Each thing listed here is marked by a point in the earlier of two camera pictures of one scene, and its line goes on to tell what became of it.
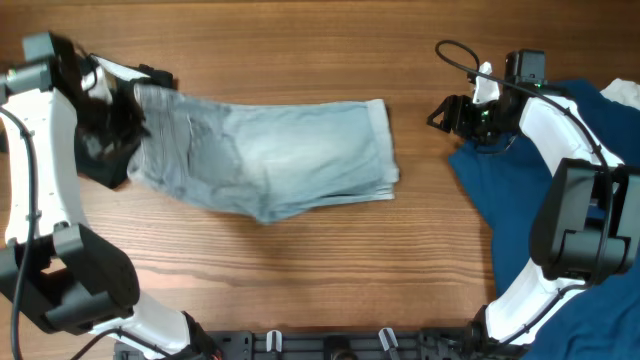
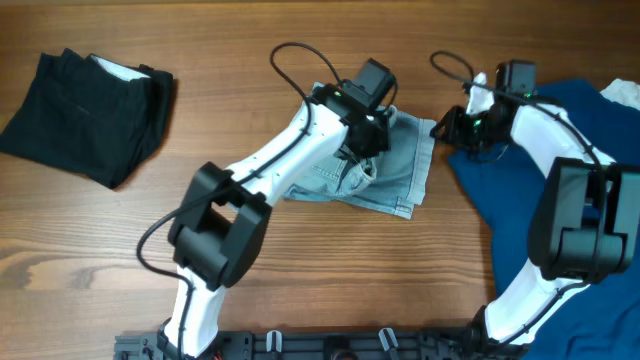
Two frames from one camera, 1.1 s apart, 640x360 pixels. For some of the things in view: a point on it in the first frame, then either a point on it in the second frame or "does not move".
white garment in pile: [624, 92] does not move
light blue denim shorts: [261, 160] to [392, 180]
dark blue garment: [506, 183] does not move
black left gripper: [130, 106] to [381, 139]
